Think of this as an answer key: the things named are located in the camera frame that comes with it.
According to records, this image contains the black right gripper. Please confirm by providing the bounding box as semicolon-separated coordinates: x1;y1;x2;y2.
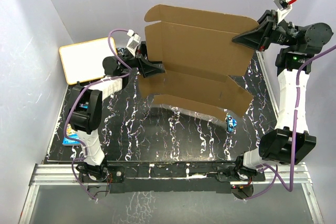
232;10;301;52

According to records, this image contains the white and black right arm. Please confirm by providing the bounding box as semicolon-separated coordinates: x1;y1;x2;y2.
216;10;333;181

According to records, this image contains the blue treehouse book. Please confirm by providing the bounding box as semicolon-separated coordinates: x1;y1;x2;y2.
62;124;80;146

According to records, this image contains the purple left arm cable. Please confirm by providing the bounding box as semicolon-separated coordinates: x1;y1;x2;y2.
62;28;134;204

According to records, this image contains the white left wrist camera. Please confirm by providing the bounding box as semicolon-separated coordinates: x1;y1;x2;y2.
126;29;141;56

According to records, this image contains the small blue toy car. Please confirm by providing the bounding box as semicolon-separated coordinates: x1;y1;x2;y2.
226;115;237;133

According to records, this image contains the black mounting base bracket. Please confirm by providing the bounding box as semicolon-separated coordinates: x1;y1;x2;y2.
76;161;266;199

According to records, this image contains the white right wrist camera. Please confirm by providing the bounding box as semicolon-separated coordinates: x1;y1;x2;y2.
273;0;296;19

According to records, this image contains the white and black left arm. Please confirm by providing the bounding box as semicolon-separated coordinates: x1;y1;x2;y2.
67;41;165;182

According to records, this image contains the small orange-framed whiteboard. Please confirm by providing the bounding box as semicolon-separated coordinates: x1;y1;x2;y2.
59;38;112;85

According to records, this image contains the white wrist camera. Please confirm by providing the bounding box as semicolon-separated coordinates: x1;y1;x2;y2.
273;0;296;19
126;29;141;56

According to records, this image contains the brown cardboard box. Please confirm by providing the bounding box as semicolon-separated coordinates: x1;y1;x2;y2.
138;4;258;120

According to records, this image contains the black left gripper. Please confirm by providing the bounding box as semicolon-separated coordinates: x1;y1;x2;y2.
119;42;167;78

